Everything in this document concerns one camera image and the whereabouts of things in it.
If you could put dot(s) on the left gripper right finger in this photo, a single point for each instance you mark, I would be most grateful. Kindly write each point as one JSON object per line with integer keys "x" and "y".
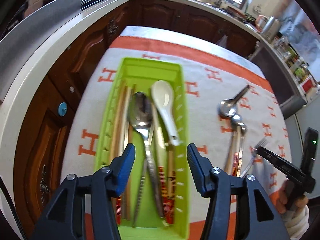
{"x": 256, "y": 216}

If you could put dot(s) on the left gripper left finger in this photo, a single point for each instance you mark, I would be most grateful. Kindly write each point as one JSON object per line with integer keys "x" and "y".
{"x": 64, "y": 215}

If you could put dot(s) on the silver fork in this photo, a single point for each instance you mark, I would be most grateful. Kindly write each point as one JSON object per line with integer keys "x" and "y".
{"x": 261, "y": 143}

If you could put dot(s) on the small silver spoon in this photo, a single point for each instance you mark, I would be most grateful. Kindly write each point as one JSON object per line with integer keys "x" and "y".
{"x": 243, "y": 131}

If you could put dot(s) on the silver spoon round bowl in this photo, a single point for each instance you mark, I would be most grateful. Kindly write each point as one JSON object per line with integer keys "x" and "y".
{"x": 236, "y": 122}

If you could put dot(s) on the large silver spoon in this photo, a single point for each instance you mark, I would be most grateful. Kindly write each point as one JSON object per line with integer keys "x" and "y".
{"x": 228, "y": 108}

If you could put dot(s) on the white right sleeve forearm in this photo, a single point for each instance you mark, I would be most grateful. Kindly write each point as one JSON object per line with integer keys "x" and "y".
{"x": 298, "y": 225}

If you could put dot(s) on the right hand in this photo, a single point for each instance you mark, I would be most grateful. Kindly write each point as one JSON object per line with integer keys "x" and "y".
{"x": 282, "y": 200}

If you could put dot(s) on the orange white H blanket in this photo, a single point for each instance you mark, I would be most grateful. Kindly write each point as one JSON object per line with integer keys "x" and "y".
{"x": 207, "y": 80}

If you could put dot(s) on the silver spoon in tray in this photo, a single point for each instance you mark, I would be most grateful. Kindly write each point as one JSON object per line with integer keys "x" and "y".
{"x": 140, "y": 117}

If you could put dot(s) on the green plastic utensil tray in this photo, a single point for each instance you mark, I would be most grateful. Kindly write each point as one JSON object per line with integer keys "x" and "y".
{"x": 141, "y": 74}

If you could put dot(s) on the white ceramic soup spoon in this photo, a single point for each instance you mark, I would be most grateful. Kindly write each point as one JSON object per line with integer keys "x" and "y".
{"x": 163, "y": 97}

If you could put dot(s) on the steel kettle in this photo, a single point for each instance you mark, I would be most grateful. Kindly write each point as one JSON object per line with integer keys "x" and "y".
{"x": 271, "y": 29}

